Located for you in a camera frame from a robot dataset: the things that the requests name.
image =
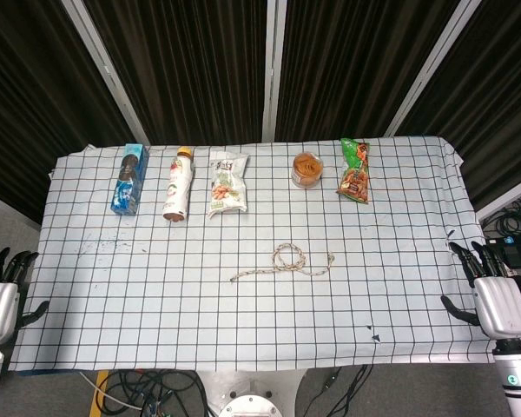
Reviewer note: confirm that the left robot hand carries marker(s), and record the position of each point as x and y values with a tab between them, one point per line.
0	304

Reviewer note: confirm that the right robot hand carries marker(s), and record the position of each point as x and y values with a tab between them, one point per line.
501	304

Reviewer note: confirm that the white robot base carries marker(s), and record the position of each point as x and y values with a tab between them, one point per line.
252	391

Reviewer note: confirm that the yellow floor tape strip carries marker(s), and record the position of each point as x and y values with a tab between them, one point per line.
100	388

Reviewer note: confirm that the blue cookie box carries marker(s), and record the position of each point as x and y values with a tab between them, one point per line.
128	187

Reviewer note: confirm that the green snack bag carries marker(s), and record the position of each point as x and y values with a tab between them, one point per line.
354	178

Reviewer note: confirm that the black pleated curtain panel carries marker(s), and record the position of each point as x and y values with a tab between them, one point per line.
191	65
30	108
351	65
495	108

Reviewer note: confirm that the drink bottle yellow cap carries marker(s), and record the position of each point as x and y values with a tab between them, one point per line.
178	187

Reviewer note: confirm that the clear round cookie tub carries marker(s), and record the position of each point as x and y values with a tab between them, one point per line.
306	169

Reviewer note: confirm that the white black-grid tablecloth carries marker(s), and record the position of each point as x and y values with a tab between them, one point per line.
260	326

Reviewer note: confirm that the white snack bag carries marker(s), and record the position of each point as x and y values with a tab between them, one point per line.
226	187

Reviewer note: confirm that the grey partition post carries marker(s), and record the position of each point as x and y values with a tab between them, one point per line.
272	69
430	69
108	74

